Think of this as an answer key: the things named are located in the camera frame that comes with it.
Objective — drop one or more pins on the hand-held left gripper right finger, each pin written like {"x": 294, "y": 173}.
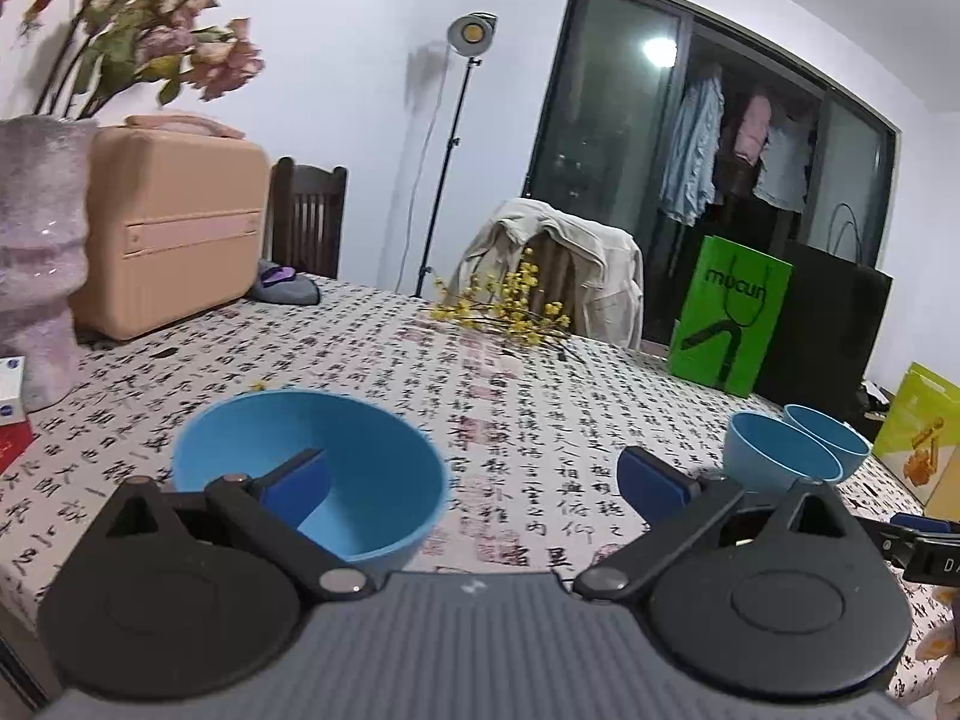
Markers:
{"x": 649, "y": 485}

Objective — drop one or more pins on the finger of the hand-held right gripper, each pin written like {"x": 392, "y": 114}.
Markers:
{"x": 904, "y": 530}

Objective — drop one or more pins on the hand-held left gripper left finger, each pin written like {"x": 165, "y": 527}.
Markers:
{"x": 300, "y": 485}

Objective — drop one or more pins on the blue bowl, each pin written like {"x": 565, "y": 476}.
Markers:
{"x": 825, "y": 427}
{"x": 772, "y": 450}
{"x": 375, "y": 457}

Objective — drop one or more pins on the yellow green box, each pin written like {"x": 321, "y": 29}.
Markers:
{"x": 919, "y": 420}

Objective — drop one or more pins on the green paper bag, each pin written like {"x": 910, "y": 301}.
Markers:
{"x": 769, "y": 345}

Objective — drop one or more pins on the grey purple cloth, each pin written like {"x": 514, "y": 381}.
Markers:
{"x": 289, "y": 289}

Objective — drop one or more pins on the beige jacket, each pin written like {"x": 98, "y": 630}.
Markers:
{"x": 600, "y": 292}

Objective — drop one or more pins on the black paper bag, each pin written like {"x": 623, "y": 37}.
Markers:
{"x": 825, "y": 330}

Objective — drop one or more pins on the yellow flower branch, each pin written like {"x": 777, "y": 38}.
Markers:
{"x": 517, "y": 300}

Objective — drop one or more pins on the wooden chair under jacket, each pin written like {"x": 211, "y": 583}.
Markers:
{"x": 551, "y": 262}

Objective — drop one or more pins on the dark wooden chair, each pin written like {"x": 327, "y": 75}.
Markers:
{"x": 307, "y": 217}

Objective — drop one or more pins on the beige hard case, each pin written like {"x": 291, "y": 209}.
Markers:
{"x": 172, "y": 240}

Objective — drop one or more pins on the red flat box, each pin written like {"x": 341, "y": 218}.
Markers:
{"x": 11, "y": 450}

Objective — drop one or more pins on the white green bandage box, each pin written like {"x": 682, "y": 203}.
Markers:
{"x": 7, "y": 390}

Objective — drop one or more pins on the hanging light blue shirt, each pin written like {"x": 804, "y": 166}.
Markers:
{"x": 694, "y": 150}

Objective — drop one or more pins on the mottled purple ceramic vase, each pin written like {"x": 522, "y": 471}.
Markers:
{"x": 37, "y": 262}

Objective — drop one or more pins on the hanging white garment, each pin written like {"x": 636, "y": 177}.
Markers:
{"x": 784, "y": 165}

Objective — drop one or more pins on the dark glass sliding door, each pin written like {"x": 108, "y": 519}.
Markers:
{"x": 600, "y": 127}

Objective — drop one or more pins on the hanging pink garment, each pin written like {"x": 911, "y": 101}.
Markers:
{"x": 754, "y": 127}

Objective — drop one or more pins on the dried pink flower bouquet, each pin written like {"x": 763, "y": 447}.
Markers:
{"x": 150, "y": 30}

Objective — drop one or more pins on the studio light on stand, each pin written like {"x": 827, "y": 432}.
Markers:
{"x": 471, "y": 31}

